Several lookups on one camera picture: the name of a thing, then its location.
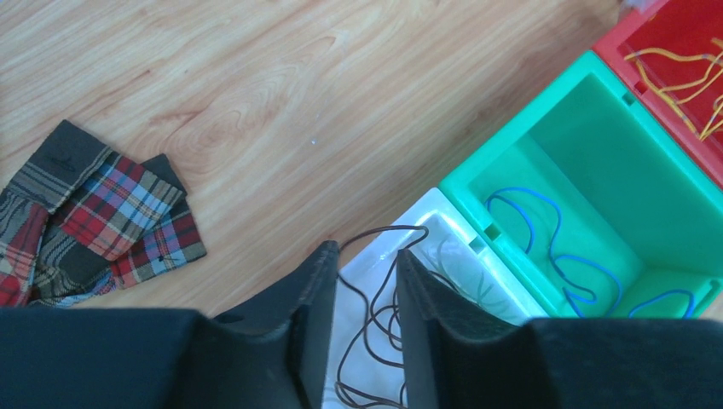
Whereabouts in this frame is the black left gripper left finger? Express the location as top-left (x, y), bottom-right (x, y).
top-left (175, 240), bottom-right (340, 408)

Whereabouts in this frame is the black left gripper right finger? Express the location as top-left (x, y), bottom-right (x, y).
top-left (396, 250), bottom-right (722, 408)

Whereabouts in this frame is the light blue wire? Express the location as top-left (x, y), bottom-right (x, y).
top-left (484, 186), bottom-right (697, 320)

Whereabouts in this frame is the white plastic bin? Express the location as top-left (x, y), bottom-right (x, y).
top-left (322, 188), bottom-right (547, 408)

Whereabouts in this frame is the green plastic bin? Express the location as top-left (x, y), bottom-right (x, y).
top-left (439, 51), bottom-right (722, 319)

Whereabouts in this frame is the plaid cloth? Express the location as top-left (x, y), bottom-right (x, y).
top-left (1, 120), bottom-right (206, 308)

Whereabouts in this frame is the red plastic bin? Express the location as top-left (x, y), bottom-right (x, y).
top-left (593, 0), bottom-right (722, 184)

